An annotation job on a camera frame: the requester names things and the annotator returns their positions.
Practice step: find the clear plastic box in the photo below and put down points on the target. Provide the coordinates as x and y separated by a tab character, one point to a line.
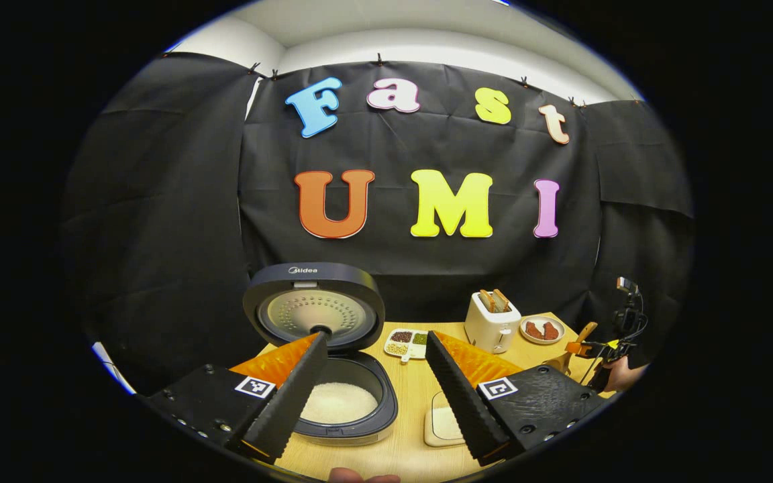
435	399

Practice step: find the small round plate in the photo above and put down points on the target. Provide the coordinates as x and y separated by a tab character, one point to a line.
542	341

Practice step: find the wooden spoon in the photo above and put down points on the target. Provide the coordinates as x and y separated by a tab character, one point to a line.
586	332

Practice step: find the dark red beans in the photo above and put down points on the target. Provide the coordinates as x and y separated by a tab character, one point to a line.
402	337

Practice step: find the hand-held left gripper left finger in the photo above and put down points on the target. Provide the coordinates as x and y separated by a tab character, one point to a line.
289	409

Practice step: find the dark grey rice cooker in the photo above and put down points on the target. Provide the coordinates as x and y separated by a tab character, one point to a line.
313	275

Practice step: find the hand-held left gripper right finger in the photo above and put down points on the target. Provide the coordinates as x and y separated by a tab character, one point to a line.
464	402

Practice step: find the white toaster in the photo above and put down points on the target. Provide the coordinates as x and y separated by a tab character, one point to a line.
487	332

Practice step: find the red meat slice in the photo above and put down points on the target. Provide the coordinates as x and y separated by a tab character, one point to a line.
534	330
551	331

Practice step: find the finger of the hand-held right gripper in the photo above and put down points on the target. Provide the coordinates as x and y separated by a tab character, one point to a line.
578	349

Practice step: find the toasted bread slice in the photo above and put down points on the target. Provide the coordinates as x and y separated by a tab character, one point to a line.
486	302
502	299

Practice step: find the yellow soybeans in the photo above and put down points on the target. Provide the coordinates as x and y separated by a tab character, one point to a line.
397	349

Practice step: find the white divided dish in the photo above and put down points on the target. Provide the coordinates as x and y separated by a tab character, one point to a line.
417	350

